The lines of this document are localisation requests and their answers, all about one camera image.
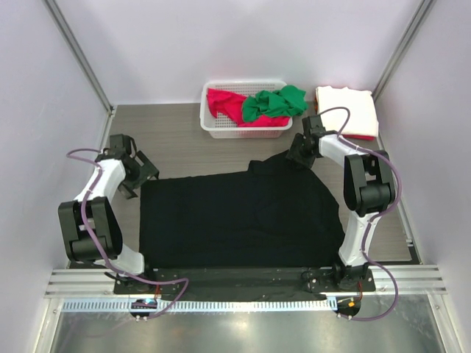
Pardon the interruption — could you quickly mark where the green t shirt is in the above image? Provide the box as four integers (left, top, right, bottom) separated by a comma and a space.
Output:
242, 85, 308, 122

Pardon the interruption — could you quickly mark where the white perforated plastic basket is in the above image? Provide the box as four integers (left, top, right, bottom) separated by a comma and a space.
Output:
199, 79, 294, 139

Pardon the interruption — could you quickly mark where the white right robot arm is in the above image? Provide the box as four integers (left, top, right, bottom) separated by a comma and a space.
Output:
287, 115, 398, 291

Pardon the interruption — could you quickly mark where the left aluminium frame post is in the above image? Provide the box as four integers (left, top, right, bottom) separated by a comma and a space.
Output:
43, 0, 113, 116

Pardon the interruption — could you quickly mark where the black t shirt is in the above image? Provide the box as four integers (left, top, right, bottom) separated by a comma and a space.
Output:
139, 153, 344, 268

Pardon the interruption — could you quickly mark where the aluminium front rail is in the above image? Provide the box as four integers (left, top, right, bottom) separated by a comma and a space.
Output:
44, 265, 447, 298

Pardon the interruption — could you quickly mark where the right aluminium frame post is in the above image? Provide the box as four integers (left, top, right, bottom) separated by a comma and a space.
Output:
372, 0, 436, 101

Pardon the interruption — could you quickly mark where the white slotted cable duct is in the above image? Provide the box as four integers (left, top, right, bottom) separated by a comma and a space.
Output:
62, 297, 337, 313

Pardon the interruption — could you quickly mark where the pink t shirt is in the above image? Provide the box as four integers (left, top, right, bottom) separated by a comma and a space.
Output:
206, 88, 291, 128

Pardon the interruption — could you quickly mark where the aluminium frame post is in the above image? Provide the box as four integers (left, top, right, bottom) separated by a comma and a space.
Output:
372, 0, 436, 101
43, 0, 113, 116

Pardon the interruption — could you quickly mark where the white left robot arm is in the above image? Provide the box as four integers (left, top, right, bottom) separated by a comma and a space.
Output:
58, 134, 159, 293

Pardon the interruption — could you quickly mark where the folded white t shirt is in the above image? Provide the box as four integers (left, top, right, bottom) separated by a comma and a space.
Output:
317, 86, 379, 138

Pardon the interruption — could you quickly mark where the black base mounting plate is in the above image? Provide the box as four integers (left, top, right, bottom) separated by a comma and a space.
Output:
106, 267, 376, 302

